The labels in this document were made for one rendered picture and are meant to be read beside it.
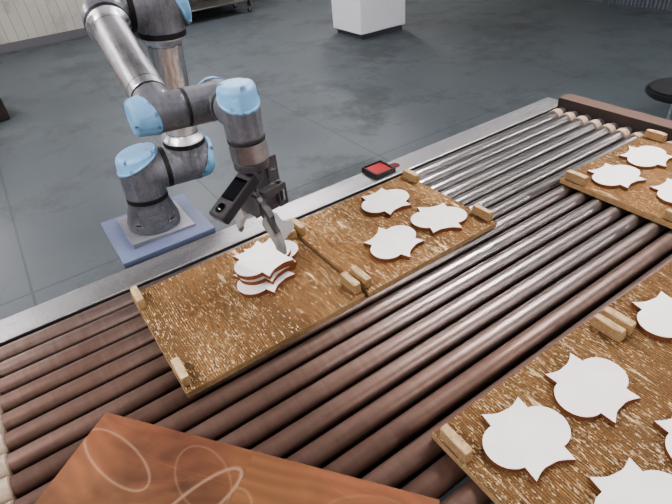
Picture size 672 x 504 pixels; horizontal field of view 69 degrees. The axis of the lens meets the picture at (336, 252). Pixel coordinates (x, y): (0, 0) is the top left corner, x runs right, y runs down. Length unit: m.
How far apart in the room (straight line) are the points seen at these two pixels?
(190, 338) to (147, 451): 0.33
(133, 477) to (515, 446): 0.55
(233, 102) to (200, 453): 0.58
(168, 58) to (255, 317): 0.69
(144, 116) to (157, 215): 0.55
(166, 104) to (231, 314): 0.44
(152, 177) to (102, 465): 0.86
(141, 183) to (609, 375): 1.19
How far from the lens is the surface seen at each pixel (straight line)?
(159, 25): 1.34
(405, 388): 0.92
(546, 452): 0.85
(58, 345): 1.22
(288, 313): 1.05
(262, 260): 1.12
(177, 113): 1.01
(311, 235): 1.26
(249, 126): 0.96
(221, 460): 0.74
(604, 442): 0.90
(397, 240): 1.20
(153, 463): 0.77
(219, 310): 1.10
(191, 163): 1.48
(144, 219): 1.51
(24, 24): 9.53
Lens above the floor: 1.65
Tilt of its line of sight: 37 degrees down
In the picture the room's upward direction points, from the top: 6 degrees counter-clockwise
